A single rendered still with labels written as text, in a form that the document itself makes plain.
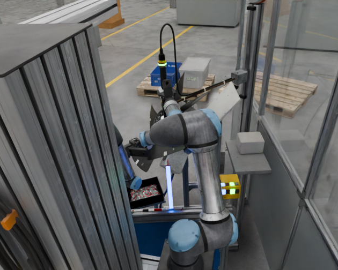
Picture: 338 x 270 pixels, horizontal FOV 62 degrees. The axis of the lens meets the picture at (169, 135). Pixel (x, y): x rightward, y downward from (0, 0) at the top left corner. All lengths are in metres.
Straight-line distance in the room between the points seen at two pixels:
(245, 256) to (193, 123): 1.75
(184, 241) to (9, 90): 0.83
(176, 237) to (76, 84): 0.73
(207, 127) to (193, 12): 8.12
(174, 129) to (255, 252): 1.80
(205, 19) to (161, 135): 8.07
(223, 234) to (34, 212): 0.74
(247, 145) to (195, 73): 2.64
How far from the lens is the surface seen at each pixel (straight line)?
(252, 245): 2.64
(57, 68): 0.48
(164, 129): 0.99
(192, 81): 4.61
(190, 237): 1.08
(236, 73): 2.00
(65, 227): 0.55
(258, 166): 2.00
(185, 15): 9.16
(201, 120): 1.00
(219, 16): 8.82
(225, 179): 1.57
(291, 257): 1.99
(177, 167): 1.80
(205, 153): 1.03
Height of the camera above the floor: 2.15
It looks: 34 degrees down
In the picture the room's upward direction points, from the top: 4 degrees counter-clockwise
